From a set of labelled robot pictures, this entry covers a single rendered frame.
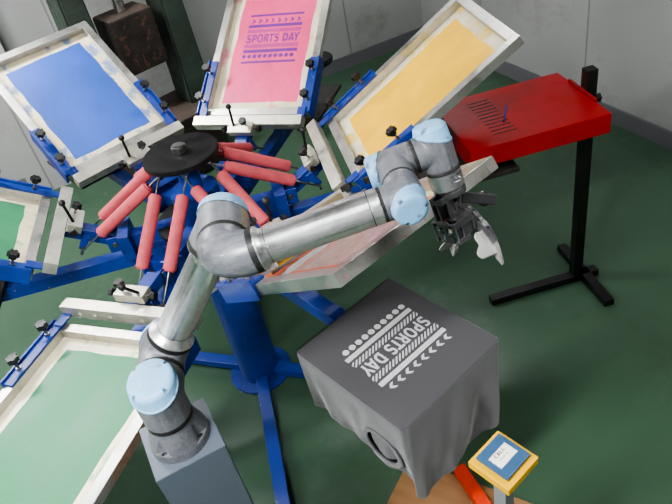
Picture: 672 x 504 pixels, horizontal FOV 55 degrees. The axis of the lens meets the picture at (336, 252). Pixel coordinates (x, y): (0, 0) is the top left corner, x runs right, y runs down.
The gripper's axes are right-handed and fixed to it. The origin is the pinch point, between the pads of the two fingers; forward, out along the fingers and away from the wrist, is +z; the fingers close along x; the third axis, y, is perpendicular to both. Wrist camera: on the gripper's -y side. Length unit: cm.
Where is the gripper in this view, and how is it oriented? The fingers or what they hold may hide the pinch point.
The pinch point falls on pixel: (479, 259)
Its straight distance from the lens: 155.8
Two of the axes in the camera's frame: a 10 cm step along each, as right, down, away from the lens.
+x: 5.9, 1.3, -8.0
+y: -7.2, 5.2, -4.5
